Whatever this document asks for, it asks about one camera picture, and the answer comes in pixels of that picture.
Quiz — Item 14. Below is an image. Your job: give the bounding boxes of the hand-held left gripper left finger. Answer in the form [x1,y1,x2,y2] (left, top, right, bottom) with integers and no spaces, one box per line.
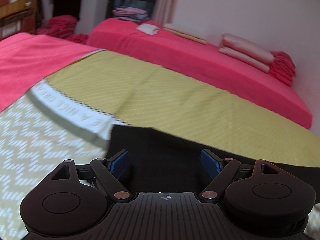
[51,149,132,201]

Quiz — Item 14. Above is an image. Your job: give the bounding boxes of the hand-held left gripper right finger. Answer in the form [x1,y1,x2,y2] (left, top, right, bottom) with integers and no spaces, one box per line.
[199,149,282,202]

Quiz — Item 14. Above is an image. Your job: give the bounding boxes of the black pants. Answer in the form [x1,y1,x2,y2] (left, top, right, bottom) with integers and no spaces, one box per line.
[105,124,320,196]

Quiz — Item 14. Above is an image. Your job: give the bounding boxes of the yellow patterned quilt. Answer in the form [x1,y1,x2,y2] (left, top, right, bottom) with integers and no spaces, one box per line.
[0,49,320,240]

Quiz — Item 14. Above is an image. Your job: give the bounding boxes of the red covered bed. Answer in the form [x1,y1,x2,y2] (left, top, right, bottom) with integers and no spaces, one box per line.
[86,18,313,130]

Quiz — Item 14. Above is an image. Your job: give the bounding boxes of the pink pillow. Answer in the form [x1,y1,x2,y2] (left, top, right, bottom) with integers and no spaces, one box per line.
[219,45,271,73]
[221,33,275,64]

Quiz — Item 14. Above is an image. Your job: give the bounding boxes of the stack of red folded cloths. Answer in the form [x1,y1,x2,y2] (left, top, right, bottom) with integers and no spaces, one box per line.
[269,51,297,87]

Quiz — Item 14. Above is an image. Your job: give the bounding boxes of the beige folded cloth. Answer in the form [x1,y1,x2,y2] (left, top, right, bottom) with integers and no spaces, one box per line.
[162,23,208,45]

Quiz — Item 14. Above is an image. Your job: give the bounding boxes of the pink bed sheet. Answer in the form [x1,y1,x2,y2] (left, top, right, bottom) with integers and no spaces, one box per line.
[0,32,105,113]

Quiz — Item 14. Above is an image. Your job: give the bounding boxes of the white crumpled cloth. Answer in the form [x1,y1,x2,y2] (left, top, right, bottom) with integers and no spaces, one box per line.
[137,23,160,35]

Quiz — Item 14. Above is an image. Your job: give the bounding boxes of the pile of red cloths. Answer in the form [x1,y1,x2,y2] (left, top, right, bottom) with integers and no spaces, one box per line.
[37,15,88,44]

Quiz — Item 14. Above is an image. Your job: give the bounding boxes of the stack of pastel folded clothes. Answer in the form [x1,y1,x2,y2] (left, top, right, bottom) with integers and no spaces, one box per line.
[112,6,150,22]

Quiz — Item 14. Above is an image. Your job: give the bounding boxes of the pink curtain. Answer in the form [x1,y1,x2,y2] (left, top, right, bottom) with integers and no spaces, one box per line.
[151,0,185,26]

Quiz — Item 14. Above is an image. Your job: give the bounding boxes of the wooden cabinet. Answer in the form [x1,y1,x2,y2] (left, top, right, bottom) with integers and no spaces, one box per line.
[0,0,41,40]

